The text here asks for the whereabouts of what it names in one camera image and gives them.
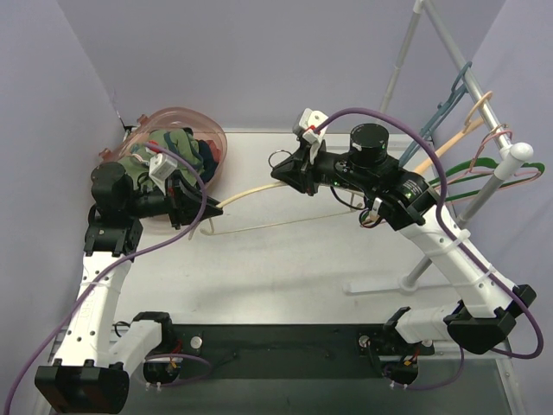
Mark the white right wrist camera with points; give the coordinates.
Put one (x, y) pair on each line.
(304, 128)

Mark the metal clothes rack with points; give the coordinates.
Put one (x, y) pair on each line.
(409, 284)

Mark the navy blue garment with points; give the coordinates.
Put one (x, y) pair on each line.
(210, 154)

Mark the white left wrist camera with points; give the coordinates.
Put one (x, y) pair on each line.
(161, 166)

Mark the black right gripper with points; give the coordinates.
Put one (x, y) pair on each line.
(311, 171)

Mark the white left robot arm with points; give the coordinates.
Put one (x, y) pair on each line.
(90, 374)

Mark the beige wooden hanger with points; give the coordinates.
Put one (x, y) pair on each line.
(470, 125)

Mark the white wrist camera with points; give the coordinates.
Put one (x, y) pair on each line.
(161, 166)
(304, 128)

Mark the pink wire hanger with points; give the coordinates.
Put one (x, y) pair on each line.
(513, 164)

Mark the pink translucent plastic basket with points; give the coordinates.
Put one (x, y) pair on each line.
(173, 138)

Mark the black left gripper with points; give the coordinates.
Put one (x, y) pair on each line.
(176, 203)

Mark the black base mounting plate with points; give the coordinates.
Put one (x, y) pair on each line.
(279, 352)

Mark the teal blue hanger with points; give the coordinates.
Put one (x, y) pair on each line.
(457, 92)

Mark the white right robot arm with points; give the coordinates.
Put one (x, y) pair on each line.
(489, 303)

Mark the cream plastic hanger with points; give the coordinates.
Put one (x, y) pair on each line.
(254, 203)

